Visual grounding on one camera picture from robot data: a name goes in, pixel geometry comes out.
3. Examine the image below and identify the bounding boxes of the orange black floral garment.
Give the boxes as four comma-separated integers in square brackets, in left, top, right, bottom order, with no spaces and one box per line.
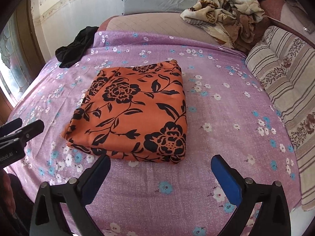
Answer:
[62,60,187,164]

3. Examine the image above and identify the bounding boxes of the person's left hand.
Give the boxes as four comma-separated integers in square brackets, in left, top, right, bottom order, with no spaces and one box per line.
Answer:
[0,169,16,215]

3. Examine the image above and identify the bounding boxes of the stained glass window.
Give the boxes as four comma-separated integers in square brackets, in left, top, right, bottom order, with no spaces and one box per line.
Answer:
[1,14,32,106]

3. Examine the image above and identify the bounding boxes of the black crumpled garment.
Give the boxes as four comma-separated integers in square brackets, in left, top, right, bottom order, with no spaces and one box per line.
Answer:
[55,26,98,68]

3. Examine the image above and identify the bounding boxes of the striped floral folded quilt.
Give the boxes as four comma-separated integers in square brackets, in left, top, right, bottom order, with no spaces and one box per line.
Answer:
[246,26,314,211]

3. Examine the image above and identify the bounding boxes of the pink beige quilted mattress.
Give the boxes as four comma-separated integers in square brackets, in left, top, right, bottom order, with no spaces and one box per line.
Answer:
[98,12,218,45]

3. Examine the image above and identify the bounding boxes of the grey brown garment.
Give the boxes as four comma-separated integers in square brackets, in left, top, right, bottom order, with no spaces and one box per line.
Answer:
[284,0,314,34]

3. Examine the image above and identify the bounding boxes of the beige brown floral blanket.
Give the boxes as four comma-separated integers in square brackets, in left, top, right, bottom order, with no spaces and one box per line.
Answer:
[181,0,271,53]

